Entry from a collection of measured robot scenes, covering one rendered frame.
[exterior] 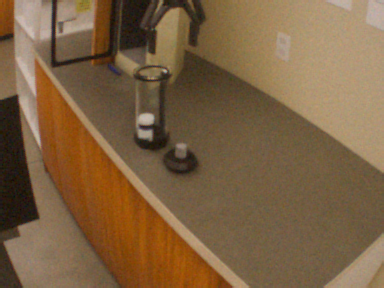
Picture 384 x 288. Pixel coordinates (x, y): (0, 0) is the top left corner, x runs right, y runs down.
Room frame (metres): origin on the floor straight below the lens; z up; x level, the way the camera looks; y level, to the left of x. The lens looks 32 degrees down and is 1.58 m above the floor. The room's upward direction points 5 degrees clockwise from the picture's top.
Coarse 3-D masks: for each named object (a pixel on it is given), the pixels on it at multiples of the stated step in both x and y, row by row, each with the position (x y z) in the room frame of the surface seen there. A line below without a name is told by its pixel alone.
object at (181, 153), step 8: (184, 144) 0.93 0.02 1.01; (168, 152) 0.94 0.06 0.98; (176, 152) 0.92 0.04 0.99; (184, 152) 0.92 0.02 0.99; (192, 152) 0.95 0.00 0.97; (168, 160) 0.90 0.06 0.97; (176, 160) 0.90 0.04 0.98; (184, 160) 0.90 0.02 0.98; (192, 160) 0.91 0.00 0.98; (176, 168) 0.88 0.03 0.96; (184, 168) 0.88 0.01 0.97
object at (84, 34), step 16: (64, 0) 1.52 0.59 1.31; (80, 0) 1.56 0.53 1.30; (96, 0) 1.60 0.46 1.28; (64, 16) 1.52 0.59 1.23; (80, 16) 1.56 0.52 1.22; (96, 16) 1.60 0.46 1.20; (64, 32) 1.52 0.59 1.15; (80, 32) 1.56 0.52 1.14; (96, 32) 1.60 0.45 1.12; (64, 48) 1.52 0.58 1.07; (80, 48) 1.56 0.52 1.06; (96, 48) 1.60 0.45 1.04
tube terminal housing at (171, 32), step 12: (156, 12) 1.42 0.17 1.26; (168, 12) 1.45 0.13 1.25; (180, 12) 1.51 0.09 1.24; (168, 24) 1.45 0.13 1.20; (180, 24) 1.53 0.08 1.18; (156, 36) 1.42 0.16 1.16; (168, 36) 1.45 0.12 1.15; (180, 36) 1.55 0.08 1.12; (156, 48) 1.42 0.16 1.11; (168, 48) 1.46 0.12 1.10; (180, 48) 1.57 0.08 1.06; (120, 60) 1.62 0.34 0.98; (156, 60) 1.43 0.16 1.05; (168, 60) 1.46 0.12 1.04; (180, 60) 1.59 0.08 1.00; (132, 72) 1.52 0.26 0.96
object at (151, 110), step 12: (144, 72) 1.07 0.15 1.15; (156, 72) 1.08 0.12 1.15; (168, 72) 1.03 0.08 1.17; (144, 84) 0.99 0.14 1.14; (156, 84) 0.99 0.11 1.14; (168, 84) 1.03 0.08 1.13; (144, 96) 0.99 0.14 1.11; (156, 96) 1.00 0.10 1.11; (144, 108) 1.00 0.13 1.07; (156, 108) 1.00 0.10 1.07; (144, 120) 1.00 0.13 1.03; (156, 120) 1.00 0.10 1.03; (144, 132) 1.00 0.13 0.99; (156, 132) 1.00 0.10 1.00
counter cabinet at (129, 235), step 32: (64, 128) 1.50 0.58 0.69; (64, 160) 1.55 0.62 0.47; (96, 160) 1.17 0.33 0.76; (64, 192) 1.63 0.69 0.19; (96, 192) 1.19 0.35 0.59; (128, 192) 0.96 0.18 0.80; (96, 224) 1.24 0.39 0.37; (128, 224) 0.98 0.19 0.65; (160, 224) 0.82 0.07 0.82; (128, 256) 1.00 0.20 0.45; (160, 256) 0.82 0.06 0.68; (192, 256) 0.70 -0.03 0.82
